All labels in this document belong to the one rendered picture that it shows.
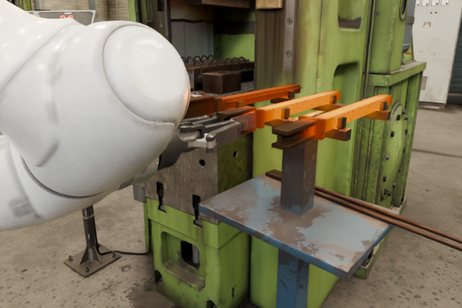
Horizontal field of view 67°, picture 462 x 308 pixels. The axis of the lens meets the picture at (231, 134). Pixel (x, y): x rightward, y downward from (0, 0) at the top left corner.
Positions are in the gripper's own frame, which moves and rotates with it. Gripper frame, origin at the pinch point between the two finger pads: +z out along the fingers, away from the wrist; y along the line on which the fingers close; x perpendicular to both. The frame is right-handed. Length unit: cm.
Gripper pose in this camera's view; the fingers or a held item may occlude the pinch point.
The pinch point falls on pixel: (238, 122)
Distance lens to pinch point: 63.4
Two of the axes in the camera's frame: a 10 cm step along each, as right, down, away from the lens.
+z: 6.7, -2.0, 7.2
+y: 7.5, 1.8, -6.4
